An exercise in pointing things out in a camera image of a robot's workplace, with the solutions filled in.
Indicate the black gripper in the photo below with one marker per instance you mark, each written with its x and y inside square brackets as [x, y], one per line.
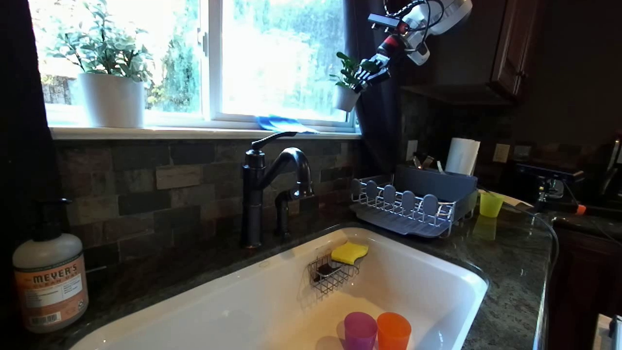
[406, 40]

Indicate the small plant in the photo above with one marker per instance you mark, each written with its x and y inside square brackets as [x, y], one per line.
[348, 95]

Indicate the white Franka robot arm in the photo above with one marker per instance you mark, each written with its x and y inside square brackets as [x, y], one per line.
[439, 13]

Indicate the large plant in white pot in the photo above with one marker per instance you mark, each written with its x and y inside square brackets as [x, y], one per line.
[113, 99]

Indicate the dark window curtain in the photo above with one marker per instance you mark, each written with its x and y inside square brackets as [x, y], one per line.
[20, 118]
[379, 124]

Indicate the blue cloth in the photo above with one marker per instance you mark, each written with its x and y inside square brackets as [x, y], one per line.
[282, 126]

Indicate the white paper towel roll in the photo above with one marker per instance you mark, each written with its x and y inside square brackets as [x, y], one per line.
[463, 157]

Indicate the white framed window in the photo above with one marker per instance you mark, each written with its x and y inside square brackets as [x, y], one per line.
[214, 65]

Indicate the dark metal sink faucet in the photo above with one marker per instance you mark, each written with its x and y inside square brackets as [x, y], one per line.
[253, 196]

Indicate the yellow-green plastic cup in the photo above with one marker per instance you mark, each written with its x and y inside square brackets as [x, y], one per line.
[490, 205]

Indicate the yellow sponge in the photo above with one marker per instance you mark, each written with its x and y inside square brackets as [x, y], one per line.
[350, 254]

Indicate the black countertop appliance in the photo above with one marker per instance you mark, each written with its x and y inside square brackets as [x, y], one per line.
[548, 186]

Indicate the orange tipped tool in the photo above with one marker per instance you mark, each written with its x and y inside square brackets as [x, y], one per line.
[579, 209]

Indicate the purple plastic cup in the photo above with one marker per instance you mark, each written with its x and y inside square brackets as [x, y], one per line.
[360, 332]

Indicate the orange plastic cup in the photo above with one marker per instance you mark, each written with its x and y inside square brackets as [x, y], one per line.
[393, 332]

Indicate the white ceramic sink basin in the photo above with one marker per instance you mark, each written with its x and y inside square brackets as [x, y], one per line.
[259, 312]

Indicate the dark wooden base cabinet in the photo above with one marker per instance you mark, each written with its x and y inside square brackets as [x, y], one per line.
[583, 293]

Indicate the white cloth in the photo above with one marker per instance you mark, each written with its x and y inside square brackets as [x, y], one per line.
[605, 334]

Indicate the Meyer's soap bottle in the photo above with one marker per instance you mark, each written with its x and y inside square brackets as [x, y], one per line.
[51, 285]

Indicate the dark wooden wall cabinet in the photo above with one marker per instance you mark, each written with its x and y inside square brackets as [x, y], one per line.
[511, 52]

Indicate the wall power outlet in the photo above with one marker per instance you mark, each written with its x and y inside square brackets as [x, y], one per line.
[500, 153]

